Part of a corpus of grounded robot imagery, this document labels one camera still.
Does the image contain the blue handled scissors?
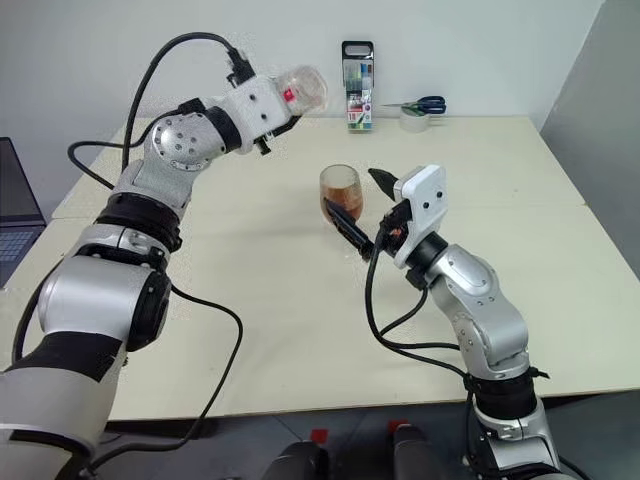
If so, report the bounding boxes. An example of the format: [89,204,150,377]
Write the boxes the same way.
[382,94,448,115]

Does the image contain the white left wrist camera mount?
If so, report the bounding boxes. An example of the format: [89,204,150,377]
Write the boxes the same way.
[219,74,296,156]

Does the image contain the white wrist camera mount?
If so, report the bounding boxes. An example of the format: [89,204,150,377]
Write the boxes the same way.
[392,164,448,271]
[219,74,296,156]

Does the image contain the marker pen set clear case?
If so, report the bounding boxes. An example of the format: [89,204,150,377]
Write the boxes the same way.
[341,40,376,134]

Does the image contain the white tape roll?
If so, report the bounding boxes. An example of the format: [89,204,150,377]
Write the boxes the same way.
[398,107,431,134]

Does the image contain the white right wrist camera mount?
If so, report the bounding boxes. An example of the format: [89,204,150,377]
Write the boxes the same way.
[392,164,448,271]

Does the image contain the dark grey laptop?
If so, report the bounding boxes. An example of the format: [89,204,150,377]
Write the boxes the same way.
[0,137,47,291]

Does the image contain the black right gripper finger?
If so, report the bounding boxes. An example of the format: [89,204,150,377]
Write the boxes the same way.
[322,197,376,261]
[367,167,402,202]

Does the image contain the dark rounded shape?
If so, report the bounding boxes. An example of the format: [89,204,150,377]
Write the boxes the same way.
[392,424,442,480]
[264,439,332,480]

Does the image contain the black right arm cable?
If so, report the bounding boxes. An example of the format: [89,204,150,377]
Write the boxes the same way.
[363,227,481,480]

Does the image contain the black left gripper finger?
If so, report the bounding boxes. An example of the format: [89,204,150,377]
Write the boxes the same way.
[271,114,303,139]

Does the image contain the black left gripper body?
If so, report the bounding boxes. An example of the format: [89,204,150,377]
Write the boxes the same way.
[253,130,280,158]

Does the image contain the clear plastic bottle red label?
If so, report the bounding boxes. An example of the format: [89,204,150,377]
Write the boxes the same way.
[273,64,330,114]

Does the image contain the stemless wine glass brown drink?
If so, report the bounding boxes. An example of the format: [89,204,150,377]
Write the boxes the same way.
[318,163,365,226]

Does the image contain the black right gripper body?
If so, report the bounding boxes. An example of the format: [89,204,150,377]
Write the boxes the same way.
[373,199,415,260]

